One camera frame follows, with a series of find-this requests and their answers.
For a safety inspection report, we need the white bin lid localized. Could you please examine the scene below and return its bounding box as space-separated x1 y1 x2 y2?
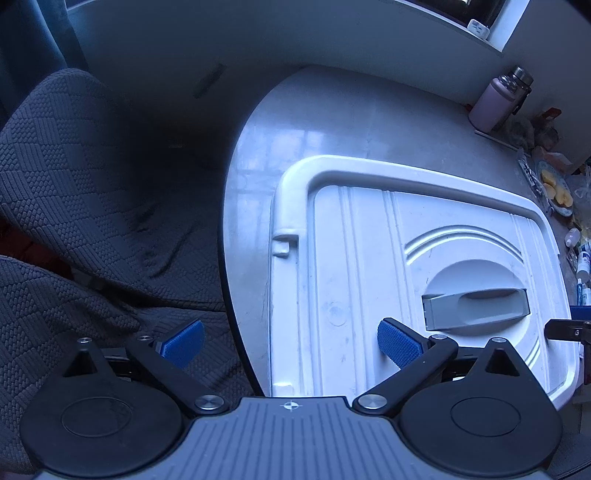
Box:
270 156 580 407

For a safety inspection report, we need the white medicine bottle lying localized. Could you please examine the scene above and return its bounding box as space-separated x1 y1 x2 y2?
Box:
576 251 591 278

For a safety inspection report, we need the small white lotion bottle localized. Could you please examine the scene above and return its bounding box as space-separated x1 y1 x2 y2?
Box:
564 228 581 249

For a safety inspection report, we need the grey covered chair near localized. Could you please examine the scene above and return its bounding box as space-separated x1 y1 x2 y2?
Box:
1 257 253 478

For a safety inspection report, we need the grey covered chair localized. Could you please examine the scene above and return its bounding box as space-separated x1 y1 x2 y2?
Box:
1 257 253 478
1 69 224 312

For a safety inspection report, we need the plate of apple slices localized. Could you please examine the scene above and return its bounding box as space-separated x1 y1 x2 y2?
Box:
536 160 574 218

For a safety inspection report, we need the grey covered chair far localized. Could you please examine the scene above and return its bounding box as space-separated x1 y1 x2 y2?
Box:
1 69 224 312

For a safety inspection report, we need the pink water bottle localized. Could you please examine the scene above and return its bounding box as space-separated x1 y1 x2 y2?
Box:
468 75 517 133

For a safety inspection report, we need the steel thermos bottle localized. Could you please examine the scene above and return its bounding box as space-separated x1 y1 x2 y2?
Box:
507 65 534 115

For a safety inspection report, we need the white device on windowsill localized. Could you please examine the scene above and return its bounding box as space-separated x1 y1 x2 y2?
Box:
467 19 490 41

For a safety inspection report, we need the blue curtain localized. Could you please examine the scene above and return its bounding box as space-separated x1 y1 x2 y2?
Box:
1 0 88 121

